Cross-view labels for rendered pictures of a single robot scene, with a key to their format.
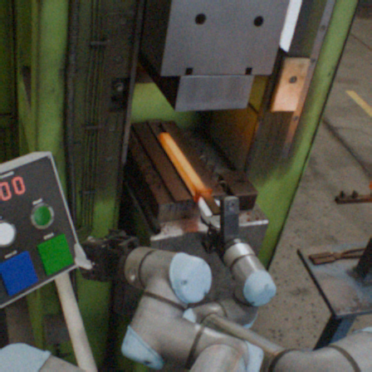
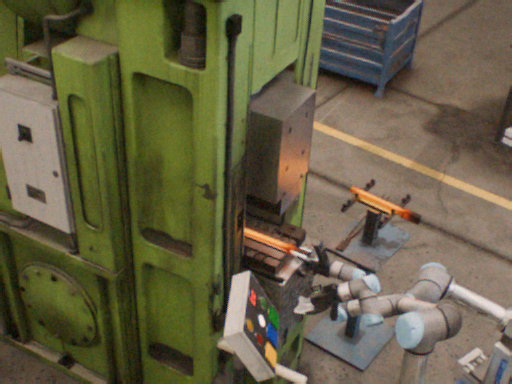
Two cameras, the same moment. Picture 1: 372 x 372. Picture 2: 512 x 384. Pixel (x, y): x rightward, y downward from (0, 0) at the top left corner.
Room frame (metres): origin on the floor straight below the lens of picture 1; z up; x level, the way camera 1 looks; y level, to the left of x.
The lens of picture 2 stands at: (-0.88, 1.53, 3.16)
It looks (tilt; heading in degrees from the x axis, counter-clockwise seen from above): 40 degrees down; 326
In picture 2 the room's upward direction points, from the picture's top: 3 degrees clockwise
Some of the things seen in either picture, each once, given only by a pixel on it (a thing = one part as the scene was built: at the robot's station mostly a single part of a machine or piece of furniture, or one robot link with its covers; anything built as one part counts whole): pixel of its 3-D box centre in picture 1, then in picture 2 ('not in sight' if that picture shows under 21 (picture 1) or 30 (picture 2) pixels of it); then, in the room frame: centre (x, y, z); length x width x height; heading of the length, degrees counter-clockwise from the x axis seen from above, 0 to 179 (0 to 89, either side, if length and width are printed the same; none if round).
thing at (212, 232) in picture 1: (225, 239); (320, 264); (1.01, -0.12, 0.98); 0.12 x 0.08 x 0.09; 29
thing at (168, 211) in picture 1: (166, 164); (246, 242); (1.33, 0.09, 0.96); 0.42 x 0.20 x 0.09; 29
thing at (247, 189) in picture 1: (237, 190); (291, 235); (1.29, -0.14, 0.95); 0.12 x 0.08 x 0.06; 29
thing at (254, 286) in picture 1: (252, 281); (352, 276); (0.88, -0.19, 0.98); 0.11 x 0.08 x 0.09; 29
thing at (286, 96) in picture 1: (289, 85); not in sight; (1.41, -0.23, 1.27); 0.09 x 0.02 x 0.17; 119
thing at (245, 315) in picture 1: (237, 309); not in sight; (0.87, -0.18, 0.89); 0.11 x 0.08 x 0.11; 126
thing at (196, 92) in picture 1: (183, 58); (249, 180); (1.33, 0.09, 1.32); 0.42 x 0.20 x 0.10; 29
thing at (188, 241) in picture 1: (169, 224); (248, 276); (1.37, 0.04, 0.69); 0.56 x 0.38 x 0.45; 29
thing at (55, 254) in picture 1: (54, 254); (273, 318); (0.81, 0.28, 1.01); 0.07 x 0.05 x 0.07; 144
